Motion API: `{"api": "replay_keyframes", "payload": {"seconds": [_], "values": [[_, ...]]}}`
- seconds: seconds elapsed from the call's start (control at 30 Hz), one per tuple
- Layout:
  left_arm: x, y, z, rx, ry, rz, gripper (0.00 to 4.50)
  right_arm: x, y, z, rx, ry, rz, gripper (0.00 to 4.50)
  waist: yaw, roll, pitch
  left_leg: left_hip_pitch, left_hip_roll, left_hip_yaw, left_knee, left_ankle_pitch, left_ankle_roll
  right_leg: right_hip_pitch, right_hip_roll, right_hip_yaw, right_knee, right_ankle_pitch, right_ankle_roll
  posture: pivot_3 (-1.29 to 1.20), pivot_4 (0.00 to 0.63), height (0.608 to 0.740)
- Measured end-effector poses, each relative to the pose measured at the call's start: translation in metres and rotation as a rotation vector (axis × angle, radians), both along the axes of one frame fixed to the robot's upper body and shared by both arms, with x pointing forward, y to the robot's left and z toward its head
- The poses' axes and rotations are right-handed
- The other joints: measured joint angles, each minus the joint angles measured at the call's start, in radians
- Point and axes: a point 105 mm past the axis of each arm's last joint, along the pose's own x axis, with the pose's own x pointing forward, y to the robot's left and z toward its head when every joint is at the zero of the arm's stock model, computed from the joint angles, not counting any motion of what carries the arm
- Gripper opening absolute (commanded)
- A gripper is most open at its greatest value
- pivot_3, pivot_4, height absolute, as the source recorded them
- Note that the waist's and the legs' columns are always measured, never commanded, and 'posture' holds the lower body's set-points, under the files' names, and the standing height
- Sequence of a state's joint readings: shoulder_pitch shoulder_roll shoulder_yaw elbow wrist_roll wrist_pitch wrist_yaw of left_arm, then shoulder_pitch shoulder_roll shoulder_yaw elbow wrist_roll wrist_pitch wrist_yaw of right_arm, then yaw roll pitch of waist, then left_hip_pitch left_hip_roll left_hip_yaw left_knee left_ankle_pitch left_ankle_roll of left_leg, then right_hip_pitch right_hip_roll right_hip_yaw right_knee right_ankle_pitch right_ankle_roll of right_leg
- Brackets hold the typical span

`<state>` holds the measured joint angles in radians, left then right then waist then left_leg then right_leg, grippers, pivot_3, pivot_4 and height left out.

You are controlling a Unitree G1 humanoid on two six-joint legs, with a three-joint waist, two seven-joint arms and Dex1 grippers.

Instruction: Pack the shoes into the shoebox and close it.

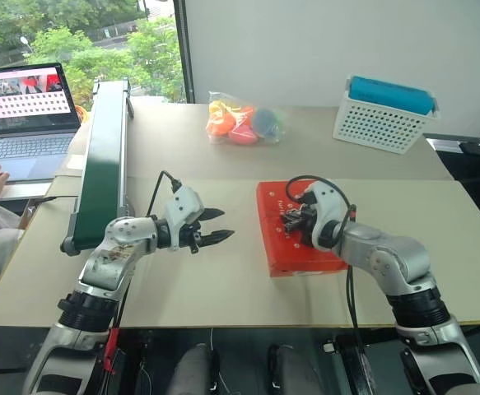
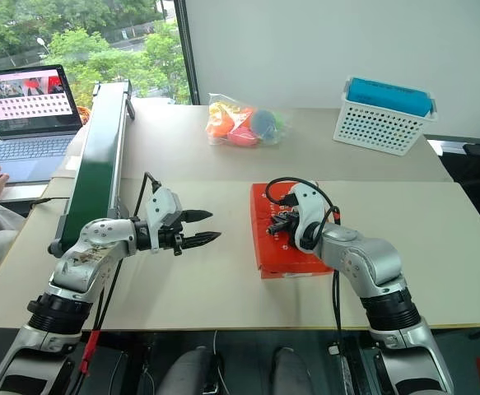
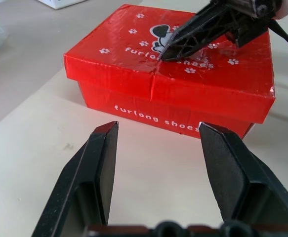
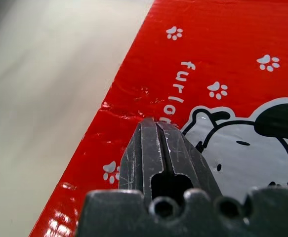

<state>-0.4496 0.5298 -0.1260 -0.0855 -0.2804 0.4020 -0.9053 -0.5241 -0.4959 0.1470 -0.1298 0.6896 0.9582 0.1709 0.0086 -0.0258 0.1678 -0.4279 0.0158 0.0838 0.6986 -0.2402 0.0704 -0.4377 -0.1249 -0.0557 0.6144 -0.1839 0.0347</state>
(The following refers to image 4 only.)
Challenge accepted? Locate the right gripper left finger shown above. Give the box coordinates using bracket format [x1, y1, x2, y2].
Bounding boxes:
[119, 118, 166, 200]

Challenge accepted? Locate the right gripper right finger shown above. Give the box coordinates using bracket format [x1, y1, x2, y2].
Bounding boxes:
[158, 122, 221, 196]

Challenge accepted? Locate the orange shoe box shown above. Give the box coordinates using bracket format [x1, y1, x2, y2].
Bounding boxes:
[29, 0, 288, 237]

